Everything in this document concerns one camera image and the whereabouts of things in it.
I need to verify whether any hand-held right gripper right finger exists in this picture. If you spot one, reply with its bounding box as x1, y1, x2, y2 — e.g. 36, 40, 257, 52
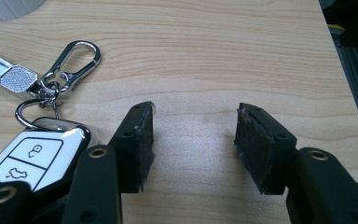
233, 102, 298, 196

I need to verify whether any dark equipment with yellow part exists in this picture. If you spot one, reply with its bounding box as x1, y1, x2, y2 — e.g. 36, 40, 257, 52
318, 0, 358, 48

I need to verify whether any white car key fob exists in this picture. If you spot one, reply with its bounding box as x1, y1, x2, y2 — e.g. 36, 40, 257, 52
0, 116, 92, 196

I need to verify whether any silver key ring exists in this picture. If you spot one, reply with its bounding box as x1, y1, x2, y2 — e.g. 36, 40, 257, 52
14, 97, 61, 131

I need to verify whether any white striped keychain strap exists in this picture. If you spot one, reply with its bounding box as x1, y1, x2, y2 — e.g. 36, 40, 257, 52
0, 46, 39, 94

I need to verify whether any white ribbed round container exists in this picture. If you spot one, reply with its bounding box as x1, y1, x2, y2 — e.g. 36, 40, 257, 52
0, 0, 47, 22

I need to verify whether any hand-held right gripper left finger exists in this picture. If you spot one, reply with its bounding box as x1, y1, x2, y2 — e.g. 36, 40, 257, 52
107, 100, 156, 194

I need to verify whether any silver carabiner clip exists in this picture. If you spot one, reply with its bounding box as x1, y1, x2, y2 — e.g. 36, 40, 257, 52
39, 39, 103, 96

